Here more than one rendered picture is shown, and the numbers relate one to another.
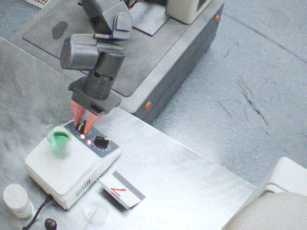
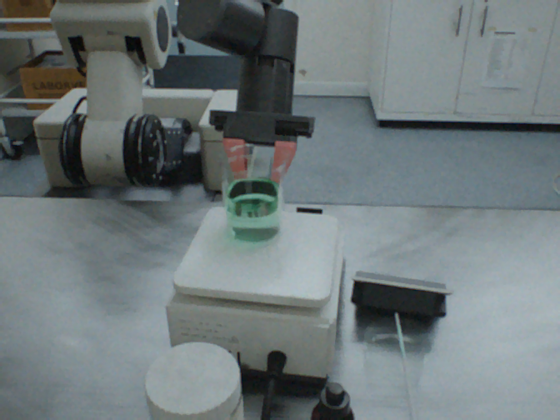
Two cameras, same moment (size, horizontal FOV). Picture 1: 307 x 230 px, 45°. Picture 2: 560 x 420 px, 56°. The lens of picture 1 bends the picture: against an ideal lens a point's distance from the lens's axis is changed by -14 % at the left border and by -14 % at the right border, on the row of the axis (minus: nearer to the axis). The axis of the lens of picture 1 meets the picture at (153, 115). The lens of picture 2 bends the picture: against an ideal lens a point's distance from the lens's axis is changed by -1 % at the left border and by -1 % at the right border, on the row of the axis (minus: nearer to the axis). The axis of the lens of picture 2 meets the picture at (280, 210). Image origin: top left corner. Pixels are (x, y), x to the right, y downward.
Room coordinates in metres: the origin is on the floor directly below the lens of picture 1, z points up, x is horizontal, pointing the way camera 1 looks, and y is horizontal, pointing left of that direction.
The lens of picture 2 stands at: (0.00, 0.28, 1.08)
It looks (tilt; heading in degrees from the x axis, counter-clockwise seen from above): 30 degrees down; 340
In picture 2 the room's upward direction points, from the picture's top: straight up
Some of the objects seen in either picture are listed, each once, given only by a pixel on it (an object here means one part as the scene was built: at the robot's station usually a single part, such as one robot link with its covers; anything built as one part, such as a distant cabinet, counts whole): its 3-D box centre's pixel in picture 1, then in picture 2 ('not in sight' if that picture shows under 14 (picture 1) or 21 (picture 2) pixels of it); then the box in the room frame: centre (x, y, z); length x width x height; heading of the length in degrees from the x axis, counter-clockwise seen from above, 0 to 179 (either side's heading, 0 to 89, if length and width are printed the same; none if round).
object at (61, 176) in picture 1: (59, 160); (262, 251); (0.34, 0.17, 0.83); 0.12 x 0.12 x 0.01; 61
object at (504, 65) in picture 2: not in sight; (506, 57); (2.13, -1.71, 0.40); 0.24 x 0.01 x 0.30; 67
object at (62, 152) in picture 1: (61, 142); (257, 194); (0.37, 0.17, 0.87); 0.06 x 0.05 x 0.08; 90
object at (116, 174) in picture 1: (121, 189); (400, 282); (0.34, 0.04, 0.77); 0.09 x 0.06 x 0.04; 56
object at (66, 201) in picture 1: (68, 161); (267, 274); (0.37, 0.16, 0.79); 0.22 x 0.13 x 0.08; 151
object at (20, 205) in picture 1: (18, 202); (197, 417); (0.24, 0.26, 0.79); 0.06 x 0.06 x 0.08
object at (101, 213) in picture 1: (96, 213); (396, 348); (0.27, 0.08, 0.76); 0.06 x 0.06 x 0.02
